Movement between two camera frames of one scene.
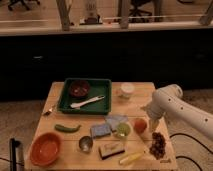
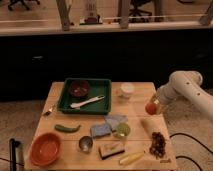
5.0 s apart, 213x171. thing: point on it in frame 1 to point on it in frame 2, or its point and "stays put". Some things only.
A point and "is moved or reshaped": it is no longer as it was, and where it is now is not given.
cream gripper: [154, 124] to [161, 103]
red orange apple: [140, 125] is moved or reshaped
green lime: [123, 130] stays put
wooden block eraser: [109, 150] stays put
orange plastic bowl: [45, 148] stays put
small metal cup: [85, 144] stays put
